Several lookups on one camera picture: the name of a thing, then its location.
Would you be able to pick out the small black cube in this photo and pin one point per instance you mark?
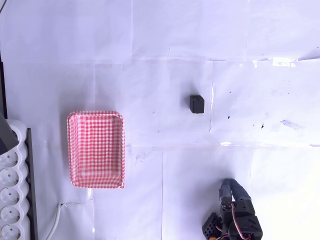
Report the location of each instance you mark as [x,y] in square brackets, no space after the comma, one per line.
[197,104]

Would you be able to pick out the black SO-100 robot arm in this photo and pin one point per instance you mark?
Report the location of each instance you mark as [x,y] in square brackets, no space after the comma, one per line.
[246,227]

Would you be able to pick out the red checkered tray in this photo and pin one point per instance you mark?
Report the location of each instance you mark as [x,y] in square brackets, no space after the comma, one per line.
[96,150]

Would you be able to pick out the white power strip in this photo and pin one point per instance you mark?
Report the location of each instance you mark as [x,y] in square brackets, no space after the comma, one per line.
[11,190]

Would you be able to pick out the grey dark device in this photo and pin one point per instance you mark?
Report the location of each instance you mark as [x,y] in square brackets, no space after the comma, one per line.
[6,136]

